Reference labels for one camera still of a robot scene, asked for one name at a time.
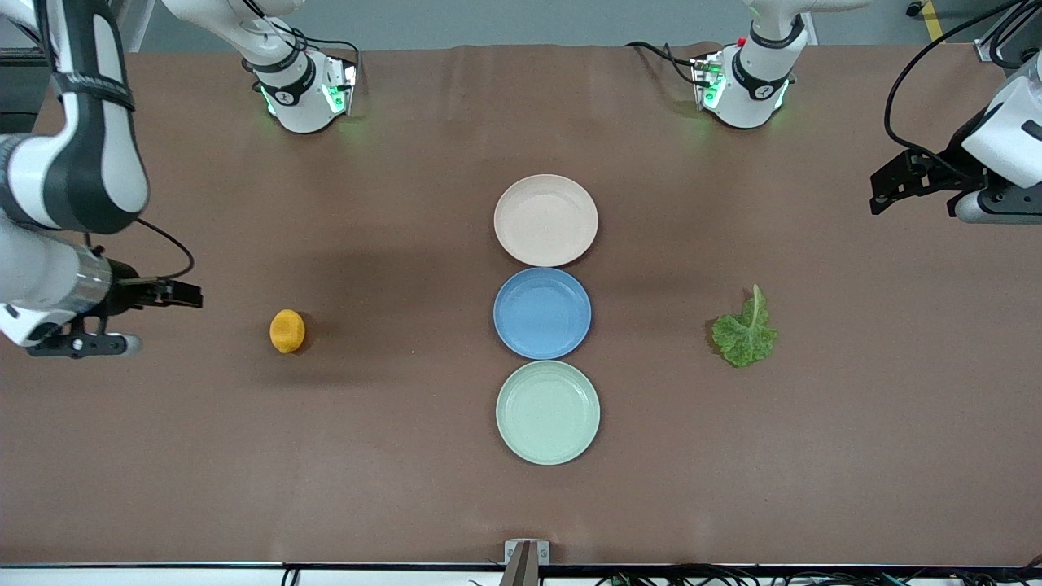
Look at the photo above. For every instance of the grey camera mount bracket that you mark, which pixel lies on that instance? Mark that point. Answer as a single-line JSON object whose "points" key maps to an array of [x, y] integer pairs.
{"points": [[527, 561]]}

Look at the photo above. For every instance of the brown table cover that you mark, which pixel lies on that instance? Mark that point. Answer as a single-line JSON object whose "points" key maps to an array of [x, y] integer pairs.
{"points": [[244, 448]]}

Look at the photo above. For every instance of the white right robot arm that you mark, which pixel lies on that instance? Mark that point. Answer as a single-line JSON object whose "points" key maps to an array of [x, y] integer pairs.
{"points": [[98, 163]]}

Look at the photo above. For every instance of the green lettuce leaf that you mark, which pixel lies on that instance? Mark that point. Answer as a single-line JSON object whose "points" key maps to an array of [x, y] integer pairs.
{"points": [[745, 338]]}

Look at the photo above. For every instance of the yellow lemon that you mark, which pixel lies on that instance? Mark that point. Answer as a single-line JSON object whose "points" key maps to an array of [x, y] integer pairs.
{"points": [[287, 331]]}

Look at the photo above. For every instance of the beige round plate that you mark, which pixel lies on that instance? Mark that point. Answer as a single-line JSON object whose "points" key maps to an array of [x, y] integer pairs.
{"points": [[545, 220]]}

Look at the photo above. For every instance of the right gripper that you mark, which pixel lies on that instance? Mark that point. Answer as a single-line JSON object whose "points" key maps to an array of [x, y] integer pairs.
{"points": [[124, 293]]}

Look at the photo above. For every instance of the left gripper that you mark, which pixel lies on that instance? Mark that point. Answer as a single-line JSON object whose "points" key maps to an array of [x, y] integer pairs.
{"points": [[947, 166]]}

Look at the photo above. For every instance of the pale green round plate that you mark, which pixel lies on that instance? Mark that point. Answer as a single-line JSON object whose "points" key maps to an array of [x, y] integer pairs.
{"points": [[547, 413]]}

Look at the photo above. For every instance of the blue round plate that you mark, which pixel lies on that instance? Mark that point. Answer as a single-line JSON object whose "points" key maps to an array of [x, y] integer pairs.
{"points": [[541, 313]]}

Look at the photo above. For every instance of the silver arm base bracket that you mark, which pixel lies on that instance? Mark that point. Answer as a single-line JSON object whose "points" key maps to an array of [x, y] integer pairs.
{"points": [[346, 85], [707, 81]]}

